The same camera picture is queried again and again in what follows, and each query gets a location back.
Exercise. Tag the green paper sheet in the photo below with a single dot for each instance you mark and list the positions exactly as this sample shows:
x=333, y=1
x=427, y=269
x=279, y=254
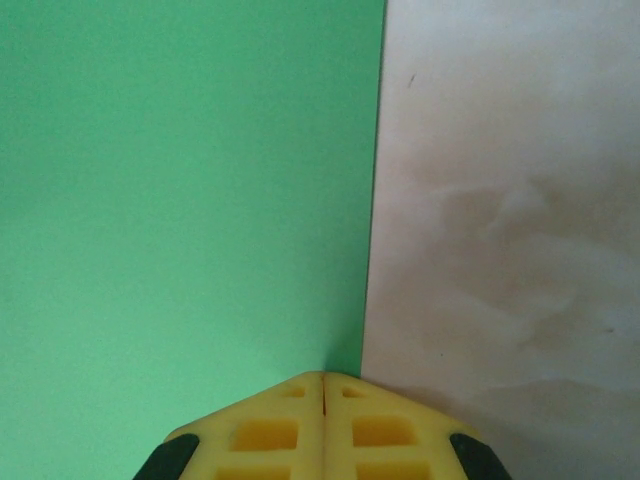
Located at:
x=175, y=200

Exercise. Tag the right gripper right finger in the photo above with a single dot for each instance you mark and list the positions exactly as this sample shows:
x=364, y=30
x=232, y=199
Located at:
x=390, y=435

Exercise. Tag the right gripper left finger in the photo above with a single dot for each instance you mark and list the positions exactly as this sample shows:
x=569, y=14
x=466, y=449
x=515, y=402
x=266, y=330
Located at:
x=270, y=435

